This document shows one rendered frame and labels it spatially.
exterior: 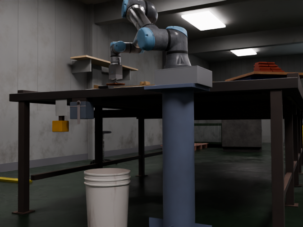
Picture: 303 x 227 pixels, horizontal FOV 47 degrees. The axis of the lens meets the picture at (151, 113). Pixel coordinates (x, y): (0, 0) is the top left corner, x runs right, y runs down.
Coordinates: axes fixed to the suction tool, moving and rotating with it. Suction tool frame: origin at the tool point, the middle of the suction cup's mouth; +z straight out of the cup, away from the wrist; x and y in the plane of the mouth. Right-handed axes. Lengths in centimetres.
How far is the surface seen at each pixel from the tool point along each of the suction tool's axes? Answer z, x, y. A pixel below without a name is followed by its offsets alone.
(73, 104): 14.8, 29.3, 9.9
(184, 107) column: 21, 22, -86
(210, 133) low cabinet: 56, -664, 409
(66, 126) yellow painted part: 29.9, 28.4, 21.2
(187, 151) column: 43, 21, -86
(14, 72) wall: -51, -56, 316
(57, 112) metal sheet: 19.7, 32.8, 26.1
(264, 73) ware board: -7, -71, -80
